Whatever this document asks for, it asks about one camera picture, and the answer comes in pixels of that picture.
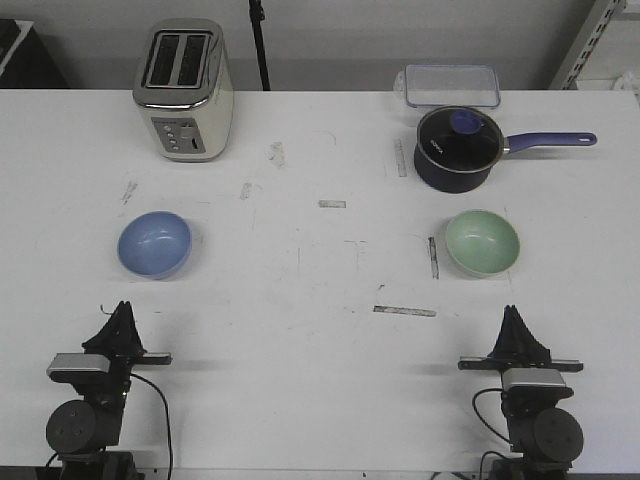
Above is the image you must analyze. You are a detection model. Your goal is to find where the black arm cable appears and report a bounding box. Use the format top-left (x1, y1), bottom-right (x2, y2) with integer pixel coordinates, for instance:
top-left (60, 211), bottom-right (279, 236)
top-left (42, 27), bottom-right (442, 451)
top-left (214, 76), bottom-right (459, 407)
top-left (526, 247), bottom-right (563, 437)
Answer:
top-left (471, 389), bottom-right (512, 454)
top-left (130, 372), bottom-right (174, 476)

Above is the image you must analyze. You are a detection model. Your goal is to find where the dark blue saucepan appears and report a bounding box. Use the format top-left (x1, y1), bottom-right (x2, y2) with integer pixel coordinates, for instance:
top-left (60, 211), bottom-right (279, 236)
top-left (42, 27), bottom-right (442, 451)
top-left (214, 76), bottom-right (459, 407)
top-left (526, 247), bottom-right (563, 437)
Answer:
top-left (414, 106), bottom-right (597, 194)

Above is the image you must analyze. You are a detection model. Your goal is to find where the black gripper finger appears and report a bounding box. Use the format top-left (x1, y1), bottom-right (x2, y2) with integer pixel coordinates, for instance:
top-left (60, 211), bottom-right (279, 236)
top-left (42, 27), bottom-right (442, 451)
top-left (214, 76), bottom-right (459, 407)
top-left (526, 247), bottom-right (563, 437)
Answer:
top-left (82, 301), bottom-right (125, 356)
top-left (123, 301), bottom-right (146, 354)
top-left (489, 305), bottom-right (515, 359)
top-left (513, 307), bottom-right (551, 361)

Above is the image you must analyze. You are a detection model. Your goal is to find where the glass pot lid blue knob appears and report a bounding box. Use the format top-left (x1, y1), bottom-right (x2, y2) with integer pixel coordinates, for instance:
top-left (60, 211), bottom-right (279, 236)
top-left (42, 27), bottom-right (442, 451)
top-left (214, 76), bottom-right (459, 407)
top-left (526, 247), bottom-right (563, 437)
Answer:
top-left (417, 106), bottom-right (504, 173)

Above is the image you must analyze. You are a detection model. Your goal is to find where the cream and chrome toaster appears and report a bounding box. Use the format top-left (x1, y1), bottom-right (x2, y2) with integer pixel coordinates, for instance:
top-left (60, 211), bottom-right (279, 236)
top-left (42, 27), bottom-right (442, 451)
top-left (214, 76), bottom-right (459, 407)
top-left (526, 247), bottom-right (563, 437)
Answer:
top-left (133, 18), bottom-right (234, 163)

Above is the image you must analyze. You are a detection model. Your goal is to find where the green bowl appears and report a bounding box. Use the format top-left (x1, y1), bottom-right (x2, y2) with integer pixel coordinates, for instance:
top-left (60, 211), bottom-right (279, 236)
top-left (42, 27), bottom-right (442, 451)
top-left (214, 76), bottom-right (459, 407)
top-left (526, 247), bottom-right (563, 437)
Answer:
top-left (444, 209), bottom-right (521, 278)

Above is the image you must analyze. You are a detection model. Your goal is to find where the black tripod pole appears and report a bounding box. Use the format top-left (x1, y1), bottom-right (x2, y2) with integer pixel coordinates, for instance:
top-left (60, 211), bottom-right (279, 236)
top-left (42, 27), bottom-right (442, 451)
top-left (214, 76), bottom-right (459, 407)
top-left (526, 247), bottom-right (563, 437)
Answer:
top-left (248, 0), bottom-right (271, 91)

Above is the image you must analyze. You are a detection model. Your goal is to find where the blue bowl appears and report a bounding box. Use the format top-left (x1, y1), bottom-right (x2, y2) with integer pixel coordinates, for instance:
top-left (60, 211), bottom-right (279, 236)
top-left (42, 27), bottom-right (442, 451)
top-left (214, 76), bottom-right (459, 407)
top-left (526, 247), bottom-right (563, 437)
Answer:
top-left (116, 211), bottom-right (192, 280)

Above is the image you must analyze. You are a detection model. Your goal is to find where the clear plastic food container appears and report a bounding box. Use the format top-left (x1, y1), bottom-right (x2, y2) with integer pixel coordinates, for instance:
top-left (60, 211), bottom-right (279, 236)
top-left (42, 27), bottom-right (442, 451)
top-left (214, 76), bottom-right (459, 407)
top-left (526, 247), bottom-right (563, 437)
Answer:
top-left (392, 64), bottom-right (501, 126)

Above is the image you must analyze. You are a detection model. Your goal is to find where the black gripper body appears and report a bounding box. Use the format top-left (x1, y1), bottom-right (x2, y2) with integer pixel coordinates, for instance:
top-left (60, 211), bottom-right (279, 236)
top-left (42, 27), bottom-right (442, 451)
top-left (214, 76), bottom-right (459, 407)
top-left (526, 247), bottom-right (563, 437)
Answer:
top-left (458, 356), bottom-right (583, 373)
top-left (103, 349), bottom-right (173, 398)

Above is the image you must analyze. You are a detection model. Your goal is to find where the white metal shelf upright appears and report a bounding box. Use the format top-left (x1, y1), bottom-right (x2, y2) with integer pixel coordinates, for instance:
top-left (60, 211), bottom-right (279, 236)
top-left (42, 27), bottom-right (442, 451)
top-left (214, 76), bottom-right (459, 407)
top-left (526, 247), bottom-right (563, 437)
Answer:
top-left (548, 0), bottom-right (626, 90)

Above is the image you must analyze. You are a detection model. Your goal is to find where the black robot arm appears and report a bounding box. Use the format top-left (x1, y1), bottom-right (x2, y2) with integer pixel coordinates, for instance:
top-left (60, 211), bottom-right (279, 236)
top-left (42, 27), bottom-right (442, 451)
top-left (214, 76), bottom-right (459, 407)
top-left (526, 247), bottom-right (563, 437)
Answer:
top-left (458, 305), bottom-right (584, 479)
top-left (46, 301), bottom-right (172, 479)

